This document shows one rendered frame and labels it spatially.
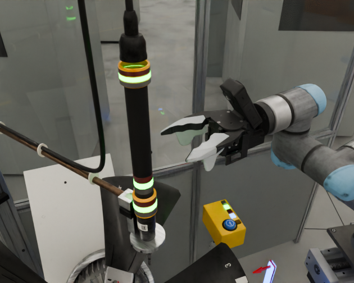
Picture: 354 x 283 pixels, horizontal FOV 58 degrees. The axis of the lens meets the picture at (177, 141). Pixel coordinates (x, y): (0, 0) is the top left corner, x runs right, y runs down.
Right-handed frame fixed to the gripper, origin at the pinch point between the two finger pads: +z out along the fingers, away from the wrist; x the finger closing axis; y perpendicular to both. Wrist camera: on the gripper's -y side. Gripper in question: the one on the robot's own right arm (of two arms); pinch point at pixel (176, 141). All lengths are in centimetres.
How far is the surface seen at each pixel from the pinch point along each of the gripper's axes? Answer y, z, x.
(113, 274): 39.1, 16.0, 7.0
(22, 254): 78, 42, 59
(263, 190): 103, -85, 53
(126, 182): 23.8, 5.0, 19.7
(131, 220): 14.4, 10.8, -0.3
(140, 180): 2.7, 8.8, -3.0
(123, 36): -20.7, 7.8, -1.8
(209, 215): 60, -25, 24
